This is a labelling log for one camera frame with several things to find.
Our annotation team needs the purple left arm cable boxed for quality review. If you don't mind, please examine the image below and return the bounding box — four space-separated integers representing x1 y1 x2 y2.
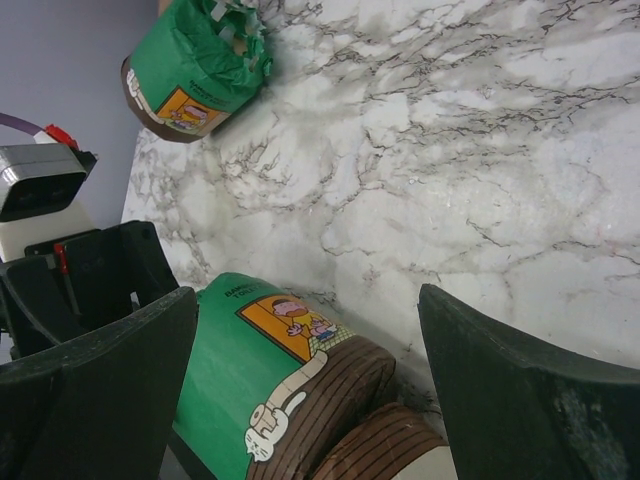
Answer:
0 112 41 139

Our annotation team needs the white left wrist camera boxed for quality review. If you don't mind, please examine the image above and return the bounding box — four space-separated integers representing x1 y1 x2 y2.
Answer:
1 143 97 262

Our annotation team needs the green brown roll front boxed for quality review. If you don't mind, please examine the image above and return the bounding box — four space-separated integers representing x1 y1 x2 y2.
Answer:
169 273 397 479

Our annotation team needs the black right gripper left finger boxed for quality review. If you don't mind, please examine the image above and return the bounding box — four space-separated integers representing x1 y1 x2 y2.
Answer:
1 287 198 479

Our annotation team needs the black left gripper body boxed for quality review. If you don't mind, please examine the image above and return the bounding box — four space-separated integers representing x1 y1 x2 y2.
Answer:
1 221 178 360

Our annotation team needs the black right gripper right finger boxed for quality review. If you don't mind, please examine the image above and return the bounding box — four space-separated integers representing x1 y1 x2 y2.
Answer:
418 284 639 479

